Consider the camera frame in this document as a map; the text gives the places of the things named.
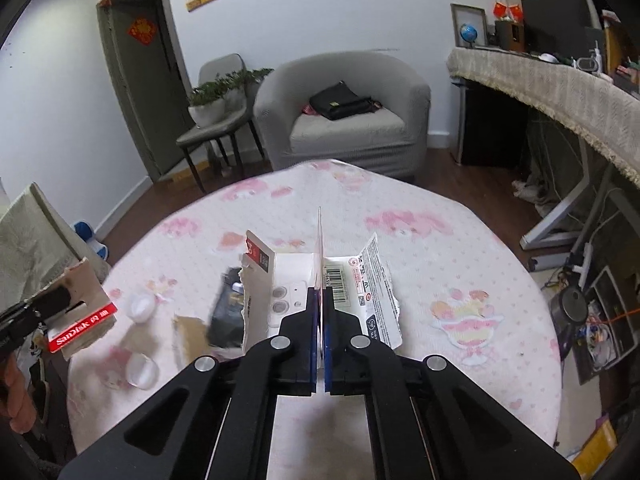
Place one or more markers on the potted green plant white pot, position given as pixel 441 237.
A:
pixel 207 112
pixel 255 76

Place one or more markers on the picture frame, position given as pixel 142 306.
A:
pixel 467 15

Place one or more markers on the yellow cardboard box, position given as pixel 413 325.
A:
pixel 597 452

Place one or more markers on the white tube bottle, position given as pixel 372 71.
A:
pixel 596 57

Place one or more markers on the person's left hand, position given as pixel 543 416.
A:
pixel 17 400

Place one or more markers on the grey green door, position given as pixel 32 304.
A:
pixel 145 90

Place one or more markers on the grey armchair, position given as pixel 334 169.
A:
pixel 350 130

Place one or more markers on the round table pink cloth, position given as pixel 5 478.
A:
pixel 425 260

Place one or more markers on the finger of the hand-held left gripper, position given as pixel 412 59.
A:
pixel 50 302

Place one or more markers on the black monitor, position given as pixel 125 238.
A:
pixel 560 25

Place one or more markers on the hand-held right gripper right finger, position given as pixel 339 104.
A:
pixel 327 355

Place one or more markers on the black pouch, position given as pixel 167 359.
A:
pixel 225 317

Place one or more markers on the beige fringed desk cloth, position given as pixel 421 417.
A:
pixel 550 90

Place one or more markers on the cardboard box with red label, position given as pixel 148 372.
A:
pixel 87 327

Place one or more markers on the white computer mouse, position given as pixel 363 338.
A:
pixel 549 57

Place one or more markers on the grey dining chair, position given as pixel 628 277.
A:
pixel 220 67

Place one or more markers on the white slippers pair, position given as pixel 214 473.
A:
pixel 531 192

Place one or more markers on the blue white plastic item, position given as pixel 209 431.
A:
pixel 90 240

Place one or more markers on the small blue globe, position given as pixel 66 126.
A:
pixel 469 33

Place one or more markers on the white power strip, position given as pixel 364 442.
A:
pixel 587 265

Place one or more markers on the black cabinet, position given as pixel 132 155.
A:
pixel 495 125

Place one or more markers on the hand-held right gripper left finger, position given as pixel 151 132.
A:
pixel 313 350

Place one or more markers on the white red packaging card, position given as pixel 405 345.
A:
pixel 295 270

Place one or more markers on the brown cardboard tape core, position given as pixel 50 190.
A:
pixel 192 332

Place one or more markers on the grey storage crate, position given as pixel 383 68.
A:
pixel 607 340

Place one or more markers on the small red flag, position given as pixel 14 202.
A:
pixel 500 10
pixel 515 12

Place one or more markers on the black round device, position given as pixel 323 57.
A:
pixel 570 307

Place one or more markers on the black bag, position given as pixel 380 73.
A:
pixel 337 100

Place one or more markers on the red diamond door sticker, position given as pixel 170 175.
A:
pixel 142 31

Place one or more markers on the brown wooden box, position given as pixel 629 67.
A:
pixel 509 36

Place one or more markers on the brown cardboard box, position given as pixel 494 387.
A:
pixel 620 45

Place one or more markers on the white desk frame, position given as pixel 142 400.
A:
pixel 560 210

